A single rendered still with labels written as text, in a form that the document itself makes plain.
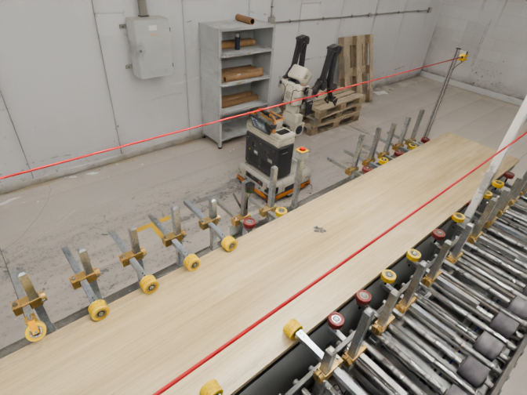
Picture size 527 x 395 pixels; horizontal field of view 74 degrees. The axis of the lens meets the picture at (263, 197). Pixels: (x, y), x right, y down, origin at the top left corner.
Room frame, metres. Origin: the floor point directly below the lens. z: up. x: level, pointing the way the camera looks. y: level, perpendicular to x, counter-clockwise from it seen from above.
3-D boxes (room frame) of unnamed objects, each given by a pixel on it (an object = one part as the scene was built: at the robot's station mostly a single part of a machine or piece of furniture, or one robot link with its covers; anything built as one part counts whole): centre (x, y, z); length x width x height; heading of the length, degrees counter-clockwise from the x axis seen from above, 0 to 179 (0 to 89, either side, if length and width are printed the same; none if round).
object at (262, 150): (3.48, -0.04, 0.59); 0.55 x 0.34 x 0.83; 43
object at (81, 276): (1.15, 0.86, 0.95); 0.14 x 0.06 x 0.05; 134
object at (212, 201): (1.68, 0.30, 0.87); 0.04 x 0.04 x 0.48; 44
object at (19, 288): (1.02, 1.12, 0.95); 0.36 x 0.03 x 0.03; 44
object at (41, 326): (0.84, 0.95, 0.93); 0.09 x 0.08 x 0.09; 44
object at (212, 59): (4.80, 0.50, 0.78); 0.90 x 0.45 x 1.55; 134
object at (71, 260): (1.15, 0.89, 0.95); 0.50 x 0.04 x 0.04; 44
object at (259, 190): (3.55, -0.10, 0.16); 0.67 x 0.64 x 0.25; 133
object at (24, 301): (0.97, 1.05, 0.95); 0.14 x 0.06 x 0.05; 134
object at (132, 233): (1.33, 0.67, 0.90); 0.04 x 0.04 x 0.48; 44
